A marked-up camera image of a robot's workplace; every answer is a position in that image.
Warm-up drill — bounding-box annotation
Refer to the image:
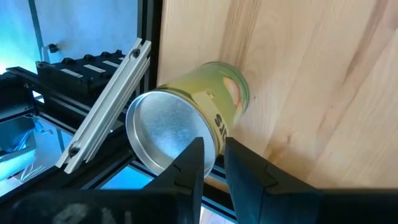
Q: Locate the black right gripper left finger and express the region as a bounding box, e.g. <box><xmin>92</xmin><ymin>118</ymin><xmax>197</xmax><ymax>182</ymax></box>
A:
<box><xmin>6</xmin><ymin>136</ymin><xmax>205</xmax><ymax>224</ymax></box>

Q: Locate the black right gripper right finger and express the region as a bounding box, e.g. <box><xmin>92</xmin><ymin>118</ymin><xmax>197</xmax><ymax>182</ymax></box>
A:
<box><xmin>223</xmin><ymin>136</ymin><xmax>398</xmax><ymax>224</ymax></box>

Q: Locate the pears tin can green label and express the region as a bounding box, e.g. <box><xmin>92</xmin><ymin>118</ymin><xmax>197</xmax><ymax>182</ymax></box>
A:
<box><xmin>125</xmin><ymin>60</ymin><xmax>251</xmax><ymax>177</ymax></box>

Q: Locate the black box with white labels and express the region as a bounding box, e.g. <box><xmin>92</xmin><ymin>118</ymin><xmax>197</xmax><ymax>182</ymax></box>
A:
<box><xmin>35</xmin><ymin>49</ymin><xmax>128</xmax><ymax>97</ymax></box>

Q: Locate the silver diagonal frame bracket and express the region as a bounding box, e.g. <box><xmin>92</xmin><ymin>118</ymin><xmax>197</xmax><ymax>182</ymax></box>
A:
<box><xmin>55</xmin><ymin>37</ymin><xmax>152</xmax><ymax>174</ymax></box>

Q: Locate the black aluminium table frame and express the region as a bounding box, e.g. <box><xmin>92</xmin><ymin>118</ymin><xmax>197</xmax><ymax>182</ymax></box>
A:
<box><xmin>0</xmin><ymin>0</ymin><xmax>239</xmax><ymax>223</ymax></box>

